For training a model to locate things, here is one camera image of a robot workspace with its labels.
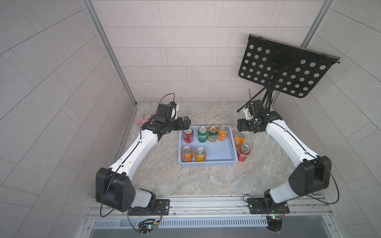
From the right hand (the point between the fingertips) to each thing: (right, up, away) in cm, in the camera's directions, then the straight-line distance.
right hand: (242, 125), depth 85 cm
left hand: (-32, +3, -4) cm, 32 cm away
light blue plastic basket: (-20, -15, +13) cm, 28 cm away
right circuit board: (+10, -44, -17) cm, 48 cm away
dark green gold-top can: (-17, -7, +4) cm, 19 cm away
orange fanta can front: (-1, -7, +2) cm, 8 cm away
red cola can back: (-31, -6, +2) cm, 32 cm away
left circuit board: (-49, -44, -19) cm, 68 cm away
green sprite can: (-22, -6, +4) cm, 24 cm away
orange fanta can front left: (-31, -16, -6) cm, 36 cm away
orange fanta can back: (-10, -5, +4) cm, 12 cm away
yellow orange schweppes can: (-24, -16, -6) cm, 29 cm away
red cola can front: (-1, -15, -4) cm, 16 cm away
